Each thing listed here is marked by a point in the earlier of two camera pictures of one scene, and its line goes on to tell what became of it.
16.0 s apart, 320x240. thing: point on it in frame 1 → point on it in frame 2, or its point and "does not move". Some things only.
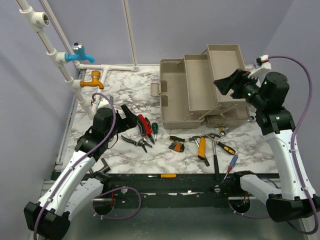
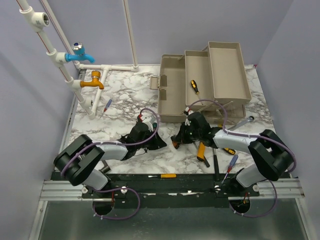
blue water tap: x=79 y=53 does not move
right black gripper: x=235 y=81 → x=181 y=137
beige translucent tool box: x=189 y=95 does not move
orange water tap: x=95 y=82 does not move
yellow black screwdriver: x=223 y=146 does not move
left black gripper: x=130 y=122 → x=158 y=142
